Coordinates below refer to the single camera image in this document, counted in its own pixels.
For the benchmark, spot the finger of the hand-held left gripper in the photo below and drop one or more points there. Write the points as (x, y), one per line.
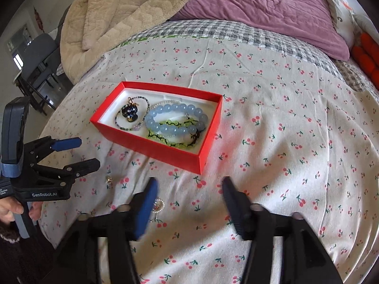
(68, 143)
(84, 165)

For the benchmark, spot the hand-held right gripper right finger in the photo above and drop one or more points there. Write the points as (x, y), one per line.
(237, 213)

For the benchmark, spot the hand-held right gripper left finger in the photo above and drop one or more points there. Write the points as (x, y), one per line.
(146, 210)

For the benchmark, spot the gold pearl earring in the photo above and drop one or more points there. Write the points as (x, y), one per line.
(159, 205)

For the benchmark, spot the small gold earring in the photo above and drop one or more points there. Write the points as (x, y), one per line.
(110, 180)

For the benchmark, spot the red cardboard box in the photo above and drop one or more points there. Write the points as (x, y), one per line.
(165, 156)

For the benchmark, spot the black hair claw clip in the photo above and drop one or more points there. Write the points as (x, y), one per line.
(130, 114)

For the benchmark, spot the person's left forearm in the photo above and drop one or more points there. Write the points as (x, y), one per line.
(17, 257)

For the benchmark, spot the person's left hand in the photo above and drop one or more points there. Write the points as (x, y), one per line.
(7, 211)

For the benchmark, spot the cherry print bed sheet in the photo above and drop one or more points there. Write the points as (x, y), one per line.
(266, 153)

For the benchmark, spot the small checkered cloth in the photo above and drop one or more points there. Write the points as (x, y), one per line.
(60, 70)

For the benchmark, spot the dark folding chair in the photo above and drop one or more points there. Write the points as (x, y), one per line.
(38, 53)

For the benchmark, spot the window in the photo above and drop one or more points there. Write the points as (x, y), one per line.
(17, 47)

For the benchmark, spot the beige fleece blanket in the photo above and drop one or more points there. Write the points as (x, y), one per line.
(118, 11)

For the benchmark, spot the grey checkered bed sheet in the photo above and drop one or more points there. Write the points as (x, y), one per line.
(237, 32)

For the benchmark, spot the orange cushion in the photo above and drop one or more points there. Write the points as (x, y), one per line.
(367, 53)

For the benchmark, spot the purple quilt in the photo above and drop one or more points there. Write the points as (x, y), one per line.
(266, 6)

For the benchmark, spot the white printed pillow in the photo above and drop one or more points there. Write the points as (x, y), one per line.
(340, 14)

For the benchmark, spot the red wall decoration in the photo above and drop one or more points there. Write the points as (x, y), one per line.
(38, 16)

